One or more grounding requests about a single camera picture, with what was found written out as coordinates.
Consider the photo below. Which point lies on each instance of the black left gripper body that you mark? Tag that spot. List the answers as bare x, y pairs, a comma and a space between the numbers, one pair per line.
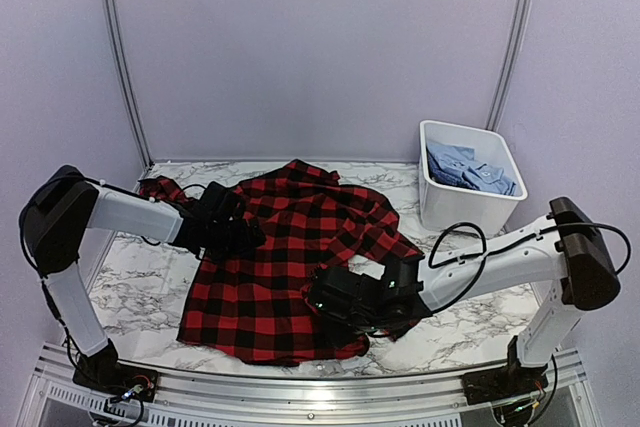
222, 242

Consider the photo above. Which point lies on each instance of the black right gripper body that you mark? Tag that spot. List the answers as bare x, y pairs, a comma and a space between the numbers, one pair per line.
361, 325

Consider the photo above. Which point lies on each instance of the red black plaid shirt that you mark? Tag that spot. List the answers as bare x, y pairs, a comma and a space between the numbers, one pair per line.
254, 306

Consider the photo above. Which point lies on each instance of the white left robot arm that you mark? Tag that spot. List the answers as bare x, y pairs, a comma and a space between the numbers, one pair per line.
53, 223

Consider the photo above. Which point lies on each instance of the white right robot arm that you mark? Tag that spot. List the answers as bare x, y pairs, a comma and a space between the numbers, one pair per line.
564, 247

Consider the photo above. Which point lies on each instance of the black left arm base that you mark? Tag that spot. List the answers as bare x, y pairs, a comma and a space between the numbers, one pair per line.
104, 372

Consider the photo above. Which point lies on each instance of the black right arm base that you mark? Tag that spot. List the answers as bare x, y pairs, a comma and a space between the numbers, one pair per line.
510, 380

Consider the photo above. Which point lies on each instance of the white plastic laundry bin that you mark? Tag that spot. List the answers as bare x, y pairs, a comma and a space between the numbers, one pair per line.
443, 205

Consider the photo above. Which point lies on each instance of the light blue shirt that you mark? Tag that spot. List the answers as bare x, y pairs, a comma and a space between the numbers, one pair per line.
457, 166

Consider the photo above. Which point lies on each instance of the aluminium front frame rail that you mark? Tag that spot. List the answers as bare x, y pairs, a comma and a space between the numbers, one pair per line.
191, 398

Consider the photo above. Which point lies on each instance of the left aluminium corner post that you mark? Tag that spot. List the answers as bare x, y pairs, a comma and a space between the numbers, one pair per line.
124, 79

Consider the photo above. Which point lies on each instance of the aluminium corner post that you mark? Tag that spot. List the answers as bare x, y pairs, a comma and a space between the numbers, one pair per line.
514, 46
124, 79

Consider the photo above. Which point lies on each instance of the right aluminium corner post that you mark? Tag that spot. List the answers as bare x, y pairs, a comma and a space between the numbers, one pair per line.
514, 46

